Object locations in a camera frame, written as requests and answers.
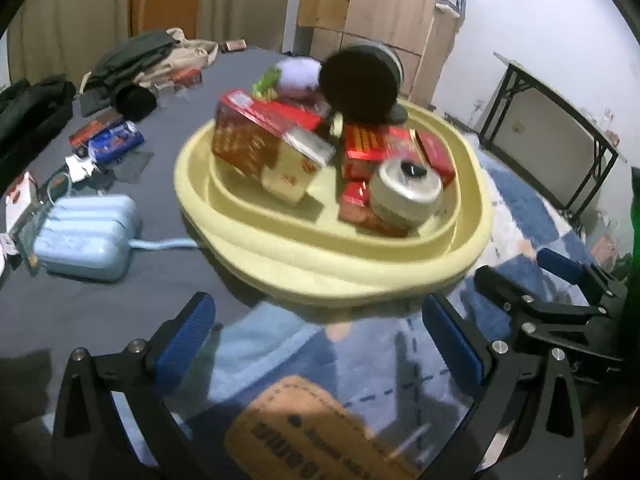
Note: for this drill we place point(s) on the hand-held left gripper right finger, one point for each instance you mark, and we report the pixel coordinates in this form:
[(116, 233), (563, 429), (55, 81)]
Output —
[(450, 342)]

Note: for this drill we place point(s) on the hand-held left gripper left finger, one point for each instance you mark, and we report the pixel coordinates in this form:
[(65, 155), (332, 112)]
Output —
[(187, 335)]

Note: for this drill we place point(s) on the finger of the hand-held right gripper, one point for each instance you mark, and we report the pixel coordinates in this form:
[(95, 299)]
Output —
[(500, 285), (560, 265)]

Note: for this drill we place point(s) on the yellow plastic basin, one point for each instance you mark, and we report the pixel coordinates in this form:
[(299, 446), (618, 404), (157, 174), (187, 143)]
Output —
[(300, 255)]

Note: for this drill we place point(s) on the red box gold stripe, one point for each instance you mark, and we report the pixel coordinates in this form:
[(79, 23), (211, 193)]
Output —
[(435, 152)]

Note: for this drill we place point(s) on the red box gold emblem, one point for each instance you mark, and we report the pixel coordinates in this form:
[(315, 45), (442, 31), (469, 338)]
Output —
[(355, 205)]

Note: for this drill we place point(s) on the large glossy red box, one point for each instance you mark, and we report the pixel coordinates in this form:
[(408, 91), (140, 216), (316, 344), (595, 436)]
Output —
[(375, 147)]

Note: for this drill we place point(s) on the red and cream carton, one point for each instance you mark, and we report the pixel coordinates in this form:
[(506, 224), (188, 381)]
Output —
[(290, 180)]

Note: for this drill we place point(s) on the slim red box silver end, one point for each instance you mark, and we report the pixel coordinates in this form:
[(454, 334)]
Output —
[(270, 112)]

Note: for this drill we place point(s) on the blue white plaid blanket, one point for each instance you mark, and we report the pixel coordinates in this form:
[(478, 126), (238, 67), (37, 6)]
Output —
[(525, 210)]

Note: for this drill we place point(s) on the grey bed sheet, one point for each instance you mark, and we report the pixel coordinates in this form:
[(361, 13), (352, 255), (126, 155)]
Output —
[(100, 310)]

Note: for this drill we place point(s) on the light blue ribbed case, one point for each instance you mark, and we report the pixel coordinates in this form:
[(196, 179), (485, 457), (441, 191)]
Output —
[(85, 235)]

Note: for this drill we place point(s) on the glassware on table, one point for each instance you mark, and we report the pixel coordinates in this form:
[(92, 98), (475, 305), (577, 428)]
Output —
[(607, 120)]

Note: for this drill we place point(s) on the black folding table white top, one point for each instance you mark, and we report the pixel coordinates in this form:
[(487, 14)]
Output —
[(550, 110)]

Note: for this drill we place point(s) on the blue snack packet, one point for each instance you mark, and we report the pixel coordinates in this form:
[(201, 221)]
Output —
[(117, 140)]

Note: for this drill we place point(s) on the red white small box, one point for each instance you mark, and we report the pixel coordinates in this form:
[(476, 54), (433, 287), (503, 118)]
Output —
[(19, 195)]

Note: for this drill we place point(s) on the red snack packet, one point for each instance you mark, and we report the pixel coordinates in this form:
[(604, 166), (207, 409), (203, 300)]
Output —
[(92, 130)]

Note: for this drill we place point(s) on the black fuzzy ball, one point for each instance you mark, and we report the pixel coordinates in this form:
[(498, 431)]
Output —
[(135, 102)]

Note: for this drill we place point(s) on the black cloth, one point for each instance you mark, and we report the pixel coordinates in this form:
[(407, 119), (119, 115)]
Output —
[(30, 110)]

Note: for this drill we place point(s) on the dark green jacket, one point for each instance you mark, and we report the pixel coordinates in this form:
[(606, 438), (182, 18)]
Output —
[(130, 55)]

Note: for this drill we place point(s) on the small brown box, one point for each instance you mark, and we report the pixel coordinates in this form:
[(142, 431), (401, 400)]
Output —
[(234, 45)]

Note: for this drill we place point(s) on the wooden wardrobe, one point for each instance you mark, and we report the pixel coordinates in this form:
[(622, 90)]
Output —
[(385, 5)]

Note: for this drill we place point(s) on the beige curtain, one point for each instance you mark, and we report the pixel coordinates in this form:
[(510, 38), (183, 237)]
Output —
[(75, 5)]

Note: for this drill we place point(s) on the yellowed wall socket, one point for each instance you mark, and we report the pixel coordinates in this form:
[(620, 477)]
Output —
[(520, 127)]

